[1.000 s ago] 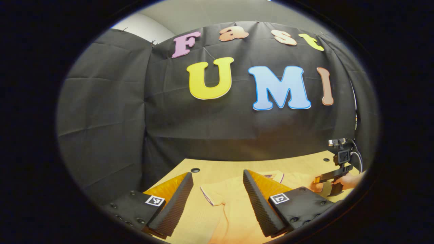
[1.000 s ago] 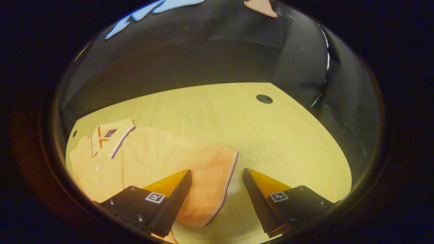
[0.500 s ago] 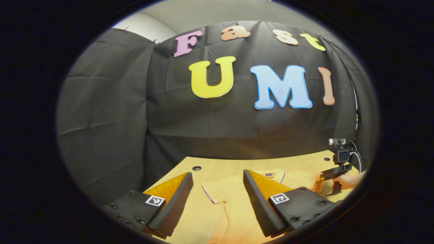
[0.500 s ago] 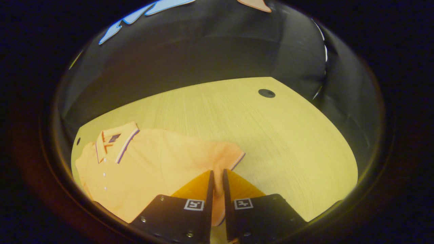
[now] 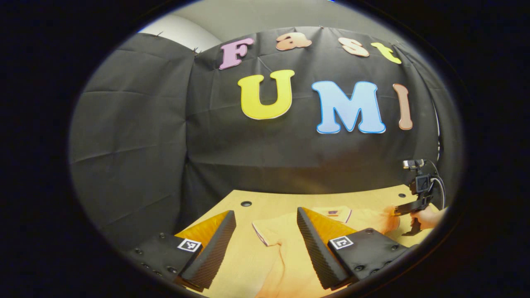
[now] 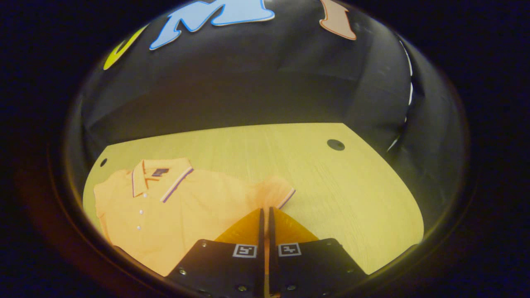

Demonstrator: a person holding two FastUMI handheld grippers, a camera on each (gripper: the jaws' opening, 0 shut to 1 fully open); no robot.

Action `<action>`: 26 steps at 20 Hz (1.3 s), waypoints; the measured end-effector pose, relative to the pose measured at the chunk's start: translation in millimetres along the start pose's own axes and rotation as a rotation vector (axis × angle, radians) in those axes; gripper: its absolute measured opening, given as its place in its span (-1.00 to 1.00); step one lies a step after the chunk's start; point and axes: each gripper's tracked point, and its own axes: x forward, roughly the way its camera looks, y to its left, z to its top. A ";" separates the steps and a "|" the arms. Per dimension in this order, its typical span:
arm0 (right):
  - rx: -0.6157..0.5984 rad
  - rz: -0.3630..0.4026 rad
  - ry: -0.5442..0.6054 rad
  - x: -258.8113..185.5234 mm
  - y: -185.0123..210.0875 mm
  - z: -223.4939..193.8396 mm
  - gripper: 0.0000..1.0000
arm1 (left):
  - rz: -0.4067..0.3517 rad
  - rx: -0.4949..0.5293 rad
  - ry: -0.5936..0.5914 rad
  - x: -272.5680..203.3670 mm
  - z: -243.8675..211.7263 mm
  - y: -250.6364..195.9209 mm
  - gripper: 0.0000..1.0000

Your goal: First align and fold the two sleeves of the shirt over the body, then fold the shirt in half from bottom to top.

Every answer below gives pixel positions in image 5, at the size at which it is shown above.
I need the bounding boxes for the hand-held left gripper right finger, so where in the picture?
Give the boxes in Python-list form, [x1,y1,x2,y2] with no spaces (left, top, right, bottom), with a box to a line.
[296,207,419,290]

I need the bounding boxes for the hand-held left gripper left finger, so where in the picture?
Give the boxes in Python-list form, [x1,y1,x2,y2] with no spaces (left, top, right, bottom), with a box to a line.
[124,210,237,293]

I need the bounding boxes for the orange T-shirt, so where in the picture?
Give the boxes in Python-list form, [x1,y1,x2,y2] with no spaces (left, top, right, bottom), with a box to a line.
[252,206,401,298]

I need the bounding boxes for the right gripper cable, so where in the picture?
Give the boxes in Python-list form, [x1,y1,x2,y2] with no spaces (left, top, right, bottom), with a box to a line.
[426,159,447,209]

